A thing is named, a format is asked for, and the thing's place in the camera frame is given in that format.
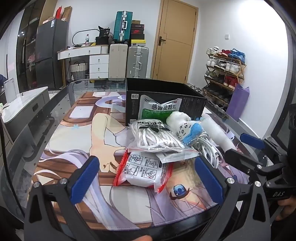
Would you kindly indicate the black storage box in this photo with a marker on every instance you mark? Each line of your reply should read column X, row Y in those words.
column 196, row 104

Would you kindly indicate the white blue plush toy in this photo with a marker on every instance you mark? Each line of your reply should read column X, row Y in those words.
column 182, row 128

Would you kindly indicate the brown shoe box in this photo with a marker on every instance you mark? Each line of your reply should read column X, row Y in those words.
column 136, row 22

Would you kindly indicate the white drawer desk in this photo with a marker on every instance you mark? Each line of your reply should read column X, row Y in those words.
column 98, row 62

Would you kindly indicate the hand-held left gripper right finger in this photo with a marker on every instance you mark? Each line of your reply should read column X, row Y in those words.
column 208, row 180

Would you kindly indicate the wooden door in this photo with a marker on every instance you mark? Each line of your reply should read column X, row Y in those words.
column 175, row 34

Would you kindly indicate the teal suitcase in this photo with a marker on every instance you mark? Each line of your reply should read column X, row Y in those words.
column 122, row 27

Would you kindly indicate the dark display cabinet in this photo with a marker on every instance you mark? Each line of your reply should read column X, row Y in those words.
column 29, row 46

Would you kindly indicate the black framed glass door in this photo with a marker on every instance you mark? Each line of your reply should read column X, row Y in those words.
column 283, row 69

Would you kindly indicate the grey side cabinet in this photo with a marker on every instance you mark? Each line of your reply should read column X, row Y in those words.
column 25, row 102

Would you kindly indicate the green white medicine packet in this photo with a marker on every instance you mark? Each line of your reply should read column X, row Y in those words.
column 157, row 107

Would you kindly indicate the white rolled cloth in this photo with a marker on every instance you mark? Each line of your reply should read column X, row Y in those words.
column 219, row 134

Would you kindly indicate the woven basket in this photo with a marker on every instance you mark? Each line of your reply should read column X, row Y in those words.
column 79, row 70

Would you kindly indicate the striped rug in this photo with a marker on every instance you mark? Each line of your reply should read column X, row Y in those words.
column 55, row 91

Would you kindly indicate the silver suitcase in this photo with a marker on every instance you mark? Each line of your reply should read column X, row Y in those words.
column 137, row 61

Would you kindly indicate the red-edged white mask packet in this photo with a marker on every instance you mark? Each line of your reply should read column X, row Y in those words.
column 141, row 171

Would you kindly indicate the white box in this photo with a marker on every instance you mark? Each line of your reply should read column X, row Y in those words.
column 9, row 90

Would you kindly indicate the oval mirror frame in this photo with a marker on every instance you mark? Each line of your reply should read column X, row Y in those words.
column 76, row 33

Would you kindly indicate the grey flat packet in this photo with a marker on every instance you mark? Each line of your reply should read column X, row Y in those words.
column 175, row 157

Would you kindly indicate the black white sneakers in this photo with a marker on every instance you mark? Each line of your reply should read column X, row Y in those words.
column 195, row 87

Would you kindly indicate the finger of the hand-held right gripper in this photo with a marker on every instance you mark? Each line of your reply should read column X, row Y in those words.
column 252, row 141
column 242, row 161

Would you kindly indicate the printed desk mat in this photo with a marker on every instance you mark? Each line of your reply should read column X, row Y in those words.
column 69, row 129

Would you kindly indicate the flat cardboard box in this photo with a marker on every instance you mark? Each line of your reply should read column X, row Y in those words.
column 49, row 21

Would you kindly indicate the black round box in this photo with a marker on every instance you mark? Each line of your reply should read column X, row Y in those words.
column 102, row 40

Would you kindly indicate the black paper bag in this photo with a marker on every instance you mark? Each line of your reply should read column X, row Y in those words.
column 104, row 32

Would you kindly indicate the purple bag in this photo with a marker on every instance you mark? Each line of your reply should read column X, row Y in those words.
column 238, row 102

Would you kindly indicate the white shoelaces zip bag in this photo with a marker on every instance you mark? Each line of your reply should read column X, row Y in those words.
column 150, row 136

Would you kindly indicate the person's left hand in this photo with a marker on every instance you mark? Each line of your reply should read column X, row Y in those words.
column 141, row 238

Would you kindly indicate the black red logo shoe box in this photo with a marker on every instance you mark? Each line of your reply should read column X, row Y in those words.
column 137, row 31

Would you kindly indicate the wooden shoe rack with shoes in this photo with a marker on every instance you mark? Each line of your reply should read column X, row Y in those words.
column 222, row 67

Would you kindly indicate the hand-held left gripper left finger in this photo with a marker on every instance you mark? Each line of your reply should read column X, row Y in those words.
column 84, row 180

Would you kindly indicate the water bottle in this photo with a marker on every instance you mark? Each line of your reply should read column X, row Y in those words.
column 87, row 39

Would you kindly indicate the beige suitcase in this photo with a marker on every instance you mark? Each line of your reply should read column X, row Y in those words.
column 118, row 61

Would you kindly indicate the tall cardboard box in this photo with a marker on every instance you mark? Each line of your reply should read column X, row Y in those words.
column 67, row 12

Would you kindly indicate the black refrigerator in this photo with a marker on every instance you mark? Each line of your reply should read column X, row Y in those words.
column 49, row 53

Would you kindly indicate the person's right hand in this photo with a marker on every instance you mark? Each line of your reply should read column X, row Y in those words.
column 286, row 205

